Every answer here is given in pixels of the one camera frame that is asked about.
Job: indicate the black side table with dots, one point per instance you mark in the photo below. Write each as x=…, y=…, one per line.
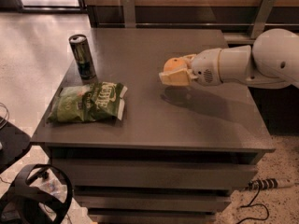
x=15, y=144

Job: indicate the striped power strip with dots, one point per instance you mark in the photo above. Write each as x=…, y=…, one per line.
x=270, y=183

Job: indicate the left metal bracket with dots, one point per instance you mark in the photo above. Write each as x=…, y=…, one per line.
x=128, y=7

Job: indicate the green jalapeno chip bag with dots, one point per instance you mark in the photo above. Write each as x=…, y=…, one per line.
x=88, y=103

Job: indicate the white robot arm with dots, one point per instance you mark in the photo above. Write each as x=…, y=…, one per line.
x=271, y=62

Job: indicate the right metal bracket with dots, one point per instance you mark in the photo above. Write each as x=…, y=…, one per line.
x=259, y=22

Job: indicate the black round stool frame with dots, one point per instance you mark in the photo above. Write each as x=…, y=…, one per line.
x=24, y=204

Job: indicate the orange fruit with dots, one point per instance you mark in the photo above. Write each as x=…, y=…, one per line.
x=173, y=64

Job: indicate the dark energy drink can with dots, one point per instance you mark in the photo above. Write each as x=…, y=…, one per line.
x=82, y=54

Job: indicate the metal bracket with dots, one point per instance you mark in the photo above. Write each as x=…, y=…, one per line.
x=259, y=22
x=128, y=7

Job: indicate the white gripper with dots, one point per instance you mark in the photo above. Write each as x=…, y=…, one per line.
x=205, y=66

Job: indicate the grey drawer cabinet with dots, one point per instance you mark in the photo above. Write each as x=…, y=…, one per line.
x=177, y=154

